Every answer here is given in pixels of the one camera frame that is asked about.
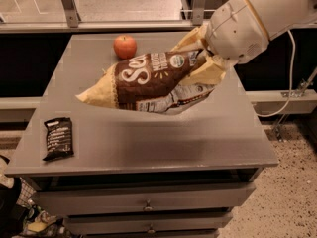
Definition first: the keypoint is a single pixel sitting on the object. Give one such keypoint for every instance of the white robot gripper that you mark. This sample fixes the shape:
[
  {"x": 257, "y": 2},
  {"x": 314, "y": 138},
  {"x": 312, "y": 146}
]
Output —
[{"x": 236, "y": 30}]

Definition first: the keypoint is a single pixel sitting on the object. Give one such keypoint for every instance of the brown chip bag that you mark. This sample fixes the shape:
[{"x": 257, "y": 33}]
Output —
[{"x": 149, "y": 83}]

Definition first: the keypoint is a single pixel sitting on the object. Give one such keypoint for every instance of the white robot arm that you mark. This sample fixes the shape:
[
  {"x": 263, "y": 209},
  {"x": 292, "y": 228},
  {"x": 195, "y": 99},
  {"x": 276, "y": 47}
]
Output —
[{"x": 277, "y": 17}]

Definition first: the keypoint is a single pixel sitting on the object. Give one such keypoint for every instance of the black rxbar chocolate wrapper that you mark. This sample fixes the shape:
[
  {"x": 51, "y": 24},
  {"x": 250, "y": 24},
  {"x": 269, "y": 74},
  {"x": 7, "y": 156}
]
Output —
[{"x": 59, "y": 138}]

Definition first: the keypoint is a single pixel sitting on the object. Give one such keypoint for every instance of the red apple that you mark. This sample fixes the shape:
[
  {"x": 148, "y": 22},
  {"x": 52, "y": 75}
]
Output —
[{"x": 125, "y": 47}]

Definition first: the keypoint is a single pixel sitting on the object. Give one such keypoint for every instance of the grey drawer cabinet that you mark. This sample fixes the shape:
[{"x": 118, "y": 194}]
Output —
[{"x": 194, "y": 167}]

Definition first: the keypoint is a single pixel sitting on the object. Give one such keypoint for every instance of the upper drawer metal knob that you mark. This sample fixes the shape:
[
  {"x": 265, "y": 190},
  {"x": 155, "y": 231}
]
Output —
[{"x": 148, "y": 207}]

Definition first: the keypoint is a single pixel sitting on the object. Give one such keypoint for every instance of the drawer metal knob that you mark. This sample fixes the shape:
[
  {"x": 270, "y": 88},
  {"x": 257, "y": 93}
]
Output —
[
  {"x": 151, "y": 230},
  {"x": 148, "y": 207}
]

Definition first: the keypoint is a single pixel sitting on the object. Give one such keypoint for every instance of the lower drawer metal knob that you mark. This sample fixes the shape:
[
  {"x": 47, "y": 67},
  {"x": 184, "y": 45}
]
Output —
[{"x": 151, "y": 230}]

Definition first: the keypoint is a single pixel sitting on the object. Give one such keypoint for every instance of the clutter pile lower left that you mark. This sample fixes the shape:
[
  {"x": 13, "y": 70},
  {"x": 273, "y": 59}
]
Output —
[{"x": 19, "y": 220}]

